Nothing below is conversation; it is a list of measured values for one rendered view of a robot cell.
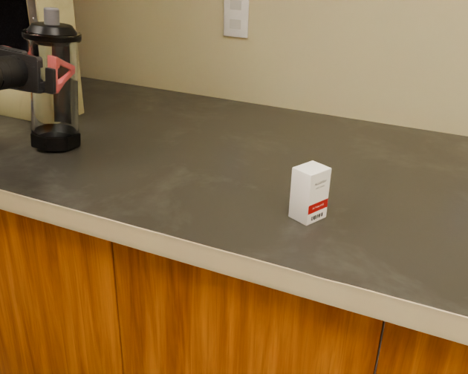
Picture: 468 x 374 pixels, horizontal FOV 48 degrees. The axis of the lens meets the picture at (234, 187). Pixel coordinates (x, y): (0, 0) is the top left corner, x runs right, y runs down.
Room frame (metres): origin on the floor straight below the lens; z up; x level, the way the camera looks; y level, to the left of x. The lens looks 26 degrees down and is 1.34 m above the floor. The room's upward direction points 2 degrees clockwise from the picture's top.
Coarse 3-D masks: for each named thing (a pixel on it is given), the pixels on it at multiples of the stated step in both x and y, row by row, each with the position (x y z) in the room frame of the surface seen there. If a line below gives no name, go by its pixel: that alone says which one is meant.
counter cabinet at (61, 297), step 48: (0, 240) 0.86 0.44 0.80; (48, 240) 0.81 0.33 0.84; (96, 240) 0.76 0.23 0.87; (0, 288) 0.87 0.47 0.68; (48, 288) 0.82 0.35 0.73; (96, 288) 0.77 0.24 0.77; (144, 288) 0.73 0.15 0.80; (192, 288) 0.69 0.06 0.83; (240, 288) 0.65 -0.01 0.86; (0, 336) 0.88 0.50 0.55; (48, 336) 0.82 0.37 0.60; (96, 336) 0.77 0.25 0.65; (144, 336) 0.73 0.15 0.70; (192, 336) 0.69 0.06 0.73; (240, 336) 0.65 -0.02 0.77; (288, 336) 0.62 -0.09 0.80; (336, 336) 0.59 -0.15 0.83; (384, 336) 0.56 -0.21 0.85; (432, 336) 0.54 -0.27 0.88
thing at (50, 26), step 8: (48, 8) 1.02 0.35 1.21; (56, 8) 1.03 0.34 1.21; (48, 16) 1.02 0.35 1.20; (56, 16) 1.02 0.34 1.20; (32, 24) 1.01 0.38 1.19; (40, 24) 1.01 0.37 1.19; (48, 24) 1.02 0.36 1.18; (56, 24) 1.02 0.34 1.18; (64, 24) 1.04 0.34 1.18; (32, 32) 0.99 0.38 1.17; (40, 32) 0.99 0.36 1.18; (48, 32) 0.99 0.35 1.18; (56, 32) 0.99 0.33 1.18; (64, 32) 1.00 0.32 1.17; (72, 32) 1.02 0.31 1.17
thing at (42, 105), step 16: (32, 48) 0.99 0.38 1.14; (48, 48) 0.98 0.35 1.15; (64, 48) 1.00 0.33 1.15; (32, 96) 0.99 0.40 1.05; (48, 96) 0.98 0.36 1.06; (64, 96) 0.99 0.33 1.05; (32, 112) 0.99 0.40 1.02; (48, 112) 0.98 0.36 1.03; (64, 112) 0.99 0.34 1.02; (32, 128) 1.00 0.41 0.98; (48, 128) 0.98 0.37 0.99; (64, 128) 0.99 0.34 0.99
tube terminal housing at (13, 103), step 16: (48, 0) 1.17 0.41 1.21; (64, 0) 1.22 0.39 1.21; (64, 16) 1.21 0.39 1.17; (80, 80) 1.24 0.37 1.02; (0, 96) 1.21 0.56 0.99; (16, 96) 1.18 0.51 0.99; (80, 96) 1.24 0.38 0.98; (0, 112) 1.21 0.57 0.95; (16, 112) 1.19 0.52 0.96; (80, 112) 1.23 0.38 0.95
